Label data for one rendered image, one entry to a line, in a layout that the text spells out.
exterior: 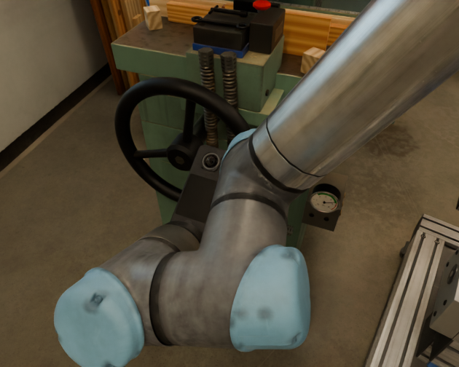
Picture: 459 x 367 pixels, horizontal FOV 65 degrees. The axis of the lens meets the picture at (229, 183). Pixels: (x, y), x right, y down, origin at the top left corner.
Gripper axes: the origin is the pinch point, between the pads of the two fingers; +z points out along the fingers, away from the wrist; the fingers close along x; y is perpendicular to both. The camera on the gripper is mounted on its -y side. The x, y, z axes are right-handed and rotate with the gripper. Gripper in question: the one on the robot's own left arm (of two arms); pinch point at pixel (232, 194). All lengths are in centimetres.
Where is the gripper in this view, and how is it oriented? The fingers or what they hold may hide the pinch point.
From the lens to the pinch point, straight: 58.9
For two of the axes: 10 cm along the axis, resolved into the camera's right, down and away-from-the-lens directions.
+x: 9.3, 2.5, -2.5
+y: -1.8, 9.4, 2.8
